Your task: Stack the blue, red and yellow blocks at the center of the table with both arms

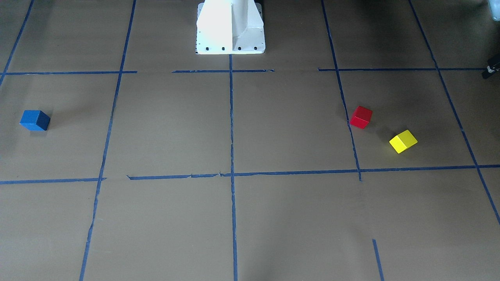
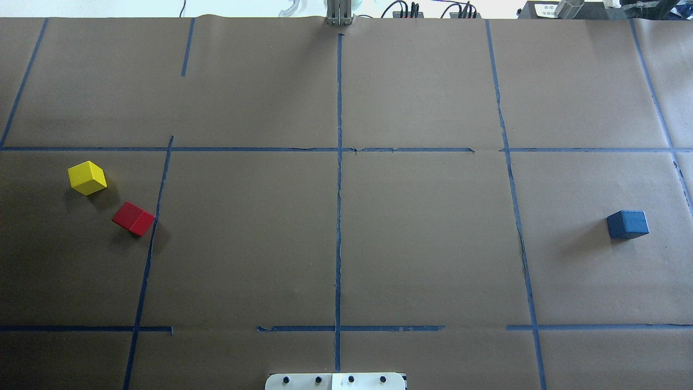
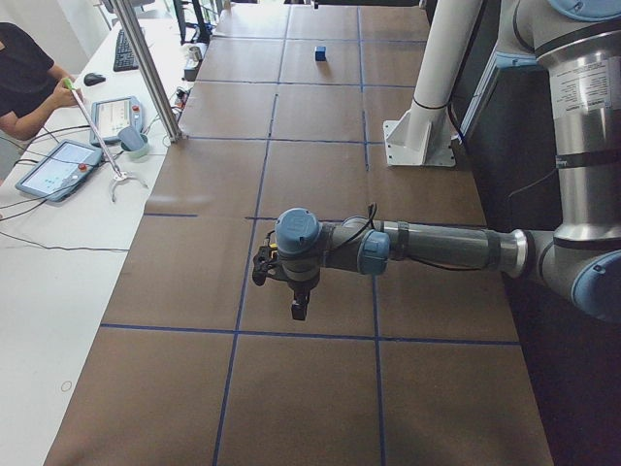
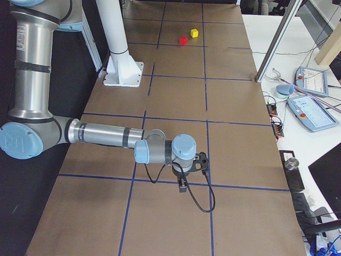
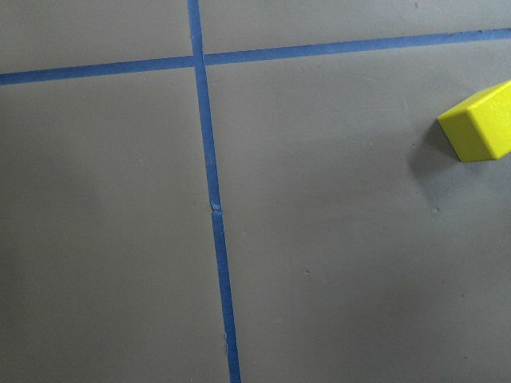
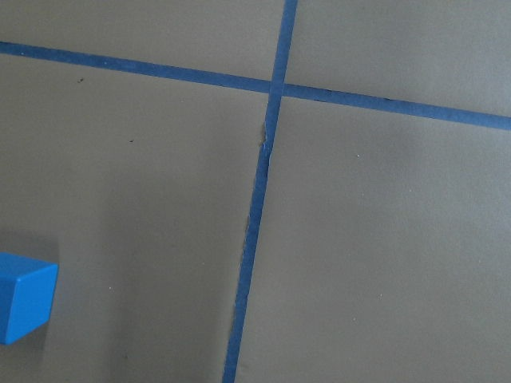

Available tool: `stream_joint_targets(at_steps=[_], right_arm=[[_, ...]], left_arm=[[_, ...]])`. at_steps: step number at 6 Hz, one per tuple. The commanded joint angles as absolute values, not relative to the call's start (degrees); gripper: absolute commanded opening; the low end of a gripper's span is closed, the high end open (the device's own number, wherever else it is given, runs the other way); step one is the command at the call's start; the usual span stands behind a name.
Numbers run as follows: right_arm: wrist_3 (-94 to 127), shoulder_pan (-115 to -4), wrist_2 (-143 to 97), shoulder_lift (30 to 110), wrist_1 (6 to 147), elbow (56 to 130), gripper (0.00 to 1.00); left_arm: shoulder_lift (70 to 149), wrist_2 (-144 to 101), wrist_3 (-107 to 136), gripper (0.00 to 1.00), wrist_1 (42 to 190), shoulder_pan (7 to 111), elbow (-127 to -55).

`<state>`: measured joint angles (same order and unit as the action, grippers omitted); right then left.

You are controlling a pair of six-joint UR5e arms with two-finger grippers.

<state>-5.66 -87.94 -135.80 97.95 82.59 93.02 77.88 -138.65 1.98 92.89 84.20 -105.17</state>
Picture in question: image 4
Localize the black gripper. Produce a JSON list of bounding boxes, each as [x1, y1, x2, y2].
[[172, 162, 192, 193]]

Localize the red wooden block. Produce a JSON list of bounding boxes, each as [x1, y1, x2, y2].
[[178, 36, 188, 46]]

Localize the yellow wooden block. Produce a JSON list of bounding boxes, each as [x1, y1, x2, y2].
[[190, 28, 199, 38]]

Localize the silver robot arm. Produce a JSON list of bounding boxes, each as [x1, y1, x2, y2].
[[1, 1, 199, 192]]

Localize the near orange black connector strip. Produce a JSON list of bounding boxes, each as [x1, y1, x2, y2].
[[271, 122, 284, 139]]

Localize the orange black connector strip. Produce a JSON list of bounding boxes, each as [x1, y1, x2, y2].
[[271, 122, 284, 139], [266, 103, 278, 117]]

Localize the silver metal cylinder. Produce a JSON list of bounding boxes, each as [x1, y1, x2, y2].
[[284, 157, 299, 171]]

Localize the black box under cylinder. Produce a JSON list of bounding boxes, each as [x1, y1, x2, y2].
[[279, 150, 305, 193]]

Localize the far orange black connector strip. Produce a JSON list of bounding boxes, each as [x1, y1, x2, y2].
[[266, 103, 278, 117]]

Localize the near teach pendant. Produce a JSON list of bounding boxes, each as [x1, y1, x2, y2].
[[287, 95, 339, 132]]

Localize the teach pendant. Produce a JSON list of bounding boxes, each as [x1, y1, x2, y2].
[[295, 67, 329, 97], [287, 95, 339, 132]]

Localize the far teach pendant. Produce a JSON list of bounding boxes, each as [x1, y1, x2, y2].
[[295, 67, 329, 97]]

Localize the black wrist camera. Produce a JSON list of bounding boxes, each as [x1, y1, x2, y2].
[[192, 152, 209, 177]]

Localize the white pedestal column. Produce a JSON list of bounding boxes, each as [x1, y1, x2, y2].
[[96, 0, 144, 87]]

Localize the blue white aluminium rail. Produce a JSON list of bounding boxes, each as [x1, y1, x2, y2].
[[58, 10, 102, 71]]

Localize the aluminium frame post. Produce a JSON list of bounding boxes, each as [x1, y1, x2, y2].
[[255, 0, 303, 83]]

